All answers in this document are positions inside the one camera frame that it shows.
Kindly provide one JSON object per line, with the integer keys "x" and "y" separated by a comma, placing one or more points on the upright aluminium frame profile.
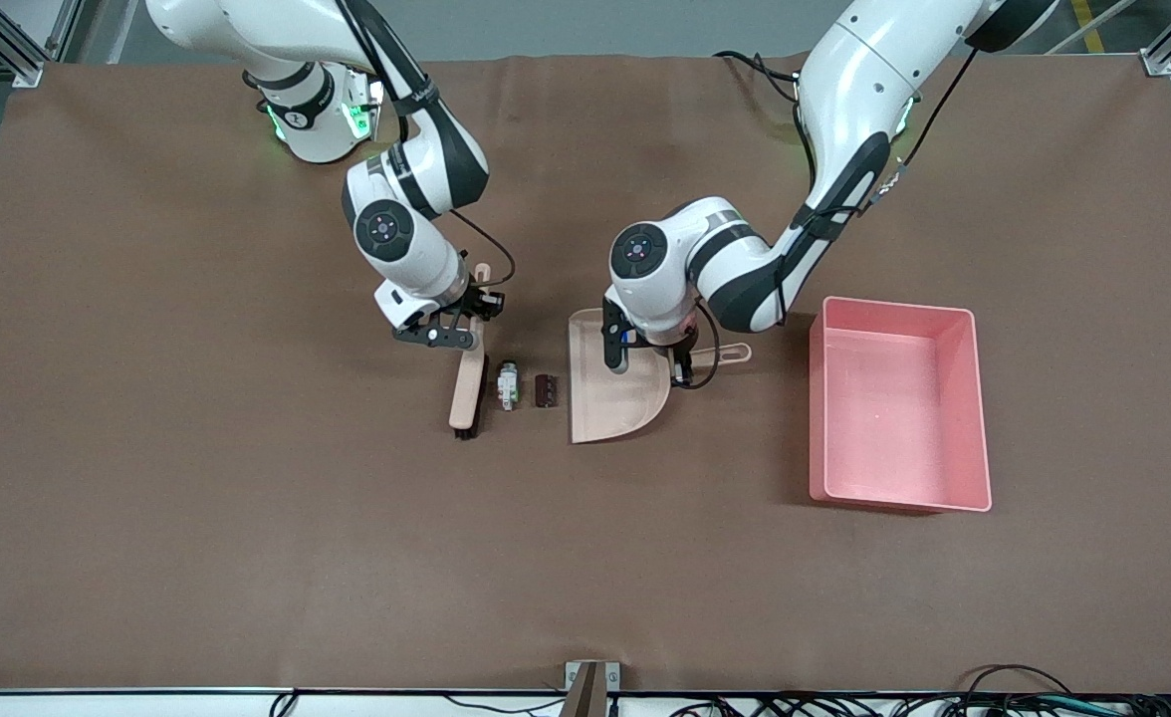
{"x": 66, "y": 30}

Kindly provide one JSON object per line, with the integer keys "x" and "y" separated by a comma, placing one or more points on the right base connector plate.
{"x": 374, "y": 95}

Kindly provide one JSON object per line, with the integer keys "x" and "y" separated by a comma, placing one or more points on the metal bracket with brown post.
{"x": 585, "y": 687}

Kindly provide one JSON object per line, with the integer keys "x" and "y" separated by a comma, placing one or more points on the dark brown electronic component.
{"x": 545, "y": 390}

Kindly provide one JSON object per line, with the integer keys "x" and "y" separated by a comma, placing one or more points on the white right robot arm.
{"x": 401, "y": 239}

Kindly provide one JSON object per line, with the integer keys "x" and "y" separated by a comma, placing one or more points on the brown table cover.
{"x": 585, "y": 578}

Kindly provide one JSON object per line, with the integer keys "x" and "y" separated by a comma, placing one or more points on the beige plastic dustpan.
{"x": 605, "y": 408}

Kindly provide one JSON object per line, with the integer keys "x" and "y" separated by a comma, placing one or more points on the beige hand brush black bristles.
{"x": 466, "y": 393}

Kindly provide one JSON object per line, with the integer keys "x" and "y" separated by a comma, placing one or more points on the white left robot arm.
{"x": 844, "y": 90}

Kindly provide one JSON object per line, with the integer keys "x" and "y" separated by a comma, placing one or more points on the pink plastic bin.
{"x": 894, "y": 418}

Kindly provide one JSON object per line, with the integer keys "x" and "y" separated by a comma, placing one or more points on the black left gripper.
{"x": 682, "y": 359}

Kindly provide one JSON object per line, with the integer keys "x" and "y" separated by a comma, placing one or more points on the white electronic component orange label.
{"x": 508, "y": 386}

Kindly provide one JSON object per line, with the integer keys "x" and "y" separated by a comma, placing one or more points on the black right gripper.
{"x": 474, "y": 305}

